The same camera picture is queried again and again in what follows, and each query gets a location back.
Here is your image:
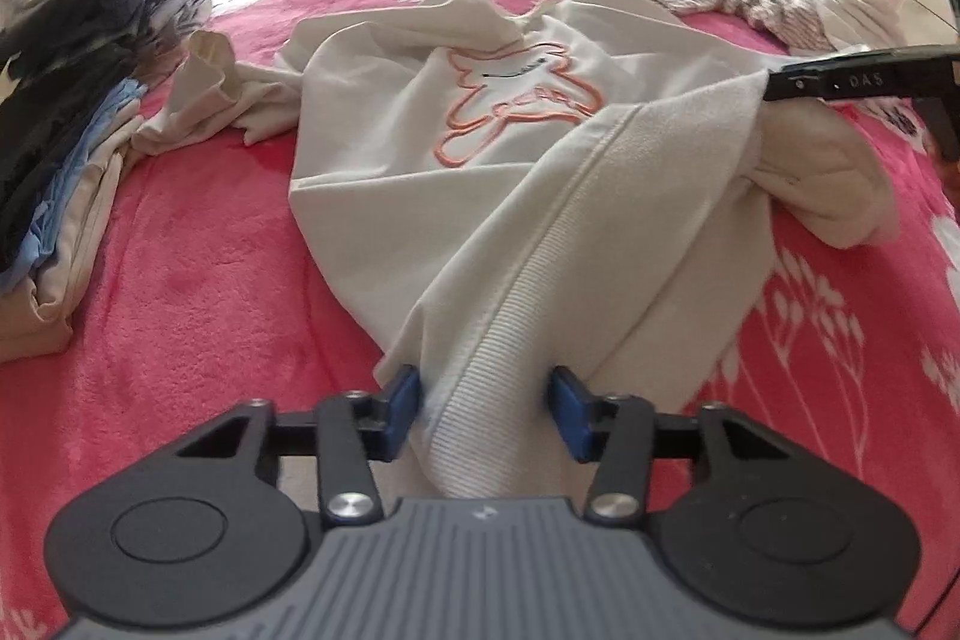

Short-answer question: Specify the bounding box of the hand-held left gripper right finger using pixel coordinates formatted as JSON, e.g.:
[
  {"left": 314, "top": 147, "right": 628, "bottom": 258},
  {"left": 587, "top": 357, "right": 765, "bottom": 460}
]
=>
[{"left": 547, "top": 366, "right": 788, "bottom": 527}]

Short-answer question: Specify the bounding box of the cream sweatshirt with orange print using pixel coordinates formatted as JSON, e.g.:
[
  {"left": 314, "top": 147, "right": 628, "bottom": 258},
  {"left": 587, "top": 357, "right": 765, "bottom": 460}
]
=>
[{"left": 133, "top": 0, "right": 897, "bottom": 506}]

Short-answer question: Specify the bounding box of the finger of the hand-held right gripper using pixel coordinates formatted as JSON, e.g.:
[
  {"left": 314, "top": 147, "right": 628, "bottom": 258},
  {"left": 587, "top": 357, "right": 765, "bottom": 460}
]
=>
[{"left": 784, "top": 44, "right": 960, "bottom": 79}]

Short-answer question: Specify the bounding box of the pink floral blanket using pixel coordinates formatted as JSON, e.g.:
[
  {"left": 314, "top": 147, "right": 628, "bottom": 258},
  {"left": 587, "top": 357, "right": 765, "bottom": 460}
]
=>
[{"left": 0, "top": 0, "right": 960, "bottom": 640}]

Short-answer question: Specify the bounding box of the white fleece garment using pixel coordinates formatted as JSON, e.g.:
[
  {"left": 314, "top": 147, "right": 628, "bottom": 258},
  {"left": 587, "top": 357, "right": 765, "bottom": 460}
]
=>
[{"left": 750, "top": 0, "right": 908, "bottom": 49}]

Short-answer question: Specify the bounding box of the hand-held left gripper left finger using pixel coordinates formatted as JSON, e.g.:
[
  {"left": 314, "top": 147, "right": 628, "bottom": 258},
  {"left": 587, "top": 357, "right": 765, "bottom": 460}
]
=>
[{"left": 176, "top": 365, "right": 422, "bottom": 528}]

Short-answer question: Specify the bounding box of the stack of dark folded clothes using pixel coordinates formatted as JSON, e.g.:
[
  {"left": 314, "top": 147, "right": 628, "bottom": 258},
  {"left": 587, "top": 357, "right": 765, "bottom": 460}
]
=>
[{"left": 0, "top": 0, "right": 222, "bottom": 86}]

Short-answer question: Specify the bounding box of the light blue folded garment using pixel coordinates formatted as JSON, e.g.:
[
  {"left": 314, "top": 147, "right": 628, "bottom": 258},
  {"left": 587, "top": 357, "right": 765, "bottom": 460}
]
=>
[{"left": 0, "top": 77, "right": 147, "bottom": 277}]

